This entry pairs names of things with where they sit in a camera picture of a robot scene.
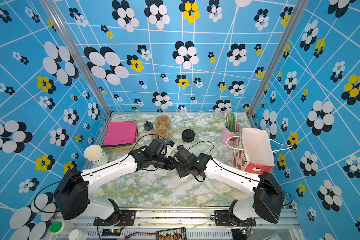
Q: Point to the stack of white paper cups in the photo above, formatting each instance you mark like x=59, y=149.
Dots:
x=96, y=155

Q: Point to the white red paper gift bag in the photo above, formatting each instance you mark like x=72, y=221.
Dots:
x=252, y=152

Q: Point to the pink straw holder cup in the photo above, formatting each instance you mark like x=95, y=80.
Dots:
x=229, y=138

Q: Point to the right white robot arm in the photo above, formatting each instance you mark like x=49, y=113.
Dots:
x=265, y=196

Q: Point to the white paper coffee cup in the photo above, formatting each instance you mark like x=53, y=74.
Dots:
x=185, y=177

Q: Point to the green capped white bottle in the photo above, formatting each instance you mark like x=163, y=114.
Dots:
x=62, y=228

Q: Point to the glass sugar jar black lid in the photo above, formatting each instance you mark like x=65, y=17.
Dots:
x=149, y=128

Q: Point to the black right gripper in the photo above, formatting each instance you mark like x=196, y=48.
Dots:
x=180, y=171

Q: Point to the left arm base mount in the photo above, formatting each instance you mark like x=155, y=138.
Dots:
x=121, y=218

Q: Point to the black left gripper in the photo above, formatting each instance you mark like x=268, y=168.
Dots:
x=171, y=165

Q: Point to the pink paper napkin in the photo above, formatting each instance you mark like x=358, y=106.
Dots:
x=121, y=134

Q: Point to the black battery charger device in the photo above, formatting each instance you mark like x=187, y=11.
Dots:
x=172, y=234

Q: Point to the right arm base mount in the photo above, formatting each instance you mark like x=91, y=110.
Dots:
x=223, y=219

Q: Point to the green and white straws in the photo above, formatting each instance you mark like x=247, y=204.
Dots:
x=230, y=122

